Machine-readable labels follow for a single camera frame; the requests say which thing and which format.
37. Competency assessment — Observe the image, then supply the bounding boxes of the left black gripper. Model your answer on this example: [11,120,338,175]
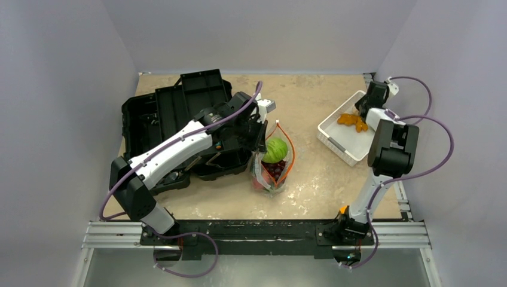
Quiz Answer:
[233,115,268,153]

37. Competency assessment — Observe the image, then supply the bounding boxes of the green cabbage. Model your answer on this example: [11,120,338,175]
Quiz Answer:
[262,138,288,163]

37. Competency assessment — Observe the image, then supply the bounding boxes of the clear zip bag orange zipper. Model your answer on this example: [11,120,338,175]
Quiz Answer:
[250,120,295,196]

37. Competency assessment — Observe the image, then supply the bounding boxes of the dark red grapes bunch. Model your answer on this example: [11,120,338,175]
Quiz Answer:
[262,160,286,181]

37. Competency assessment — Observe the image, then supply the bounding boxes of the pink peach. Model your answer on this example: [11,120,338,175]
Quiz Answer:
[252,178,266,191]

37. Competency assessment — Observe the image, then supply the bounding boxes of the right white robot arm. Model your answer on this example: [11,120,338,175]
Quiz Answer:
[335,81,419,243]

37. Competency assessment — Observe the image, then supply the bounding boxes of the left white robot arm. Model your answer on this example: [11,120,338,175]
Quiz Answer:
[107,92,276,245]

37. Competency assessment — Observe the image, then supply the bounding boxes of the orange carrot pieces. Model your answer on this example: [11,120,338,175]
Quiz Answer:
[337,113,369,133]

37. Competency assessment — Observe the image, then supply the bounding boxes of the white plastic basket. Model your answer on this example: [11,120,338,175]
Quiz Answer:
[317,90,375,167]

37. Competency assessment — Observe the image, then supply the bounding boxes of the black toolbox tray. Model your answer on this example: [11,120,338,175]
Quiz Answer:
[155,69,232,139]

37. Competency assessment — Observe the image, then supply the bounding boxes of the black plastic toolbox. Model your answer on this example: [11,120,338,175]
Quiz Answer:
[121,92,252,195]

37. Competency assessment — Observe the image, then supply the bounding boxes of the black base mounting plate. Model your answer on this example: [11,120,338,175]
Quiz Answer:
[140,219,375,262]

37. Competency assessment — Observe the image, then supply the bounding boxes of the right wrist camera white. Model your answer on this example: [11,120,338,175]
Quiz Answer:
[385,77,399,99]

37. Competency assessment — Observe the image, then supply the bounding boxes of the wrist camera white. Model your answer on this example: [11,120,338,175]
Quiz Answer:
[385,77,399,99]
[252,93,276,123]

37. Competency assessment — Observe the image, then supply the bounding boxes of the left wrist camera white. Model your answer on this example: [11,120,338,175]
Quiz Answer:
[252,93,276,123]

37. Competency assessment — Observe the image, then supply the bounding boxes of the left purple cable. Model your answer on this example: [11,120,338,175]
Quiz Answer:
[98,81,264,279]

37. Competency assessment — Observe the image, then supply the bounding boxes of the aluminium frame rail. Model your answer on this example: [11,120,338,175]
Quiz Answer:
[81,219,431,251]

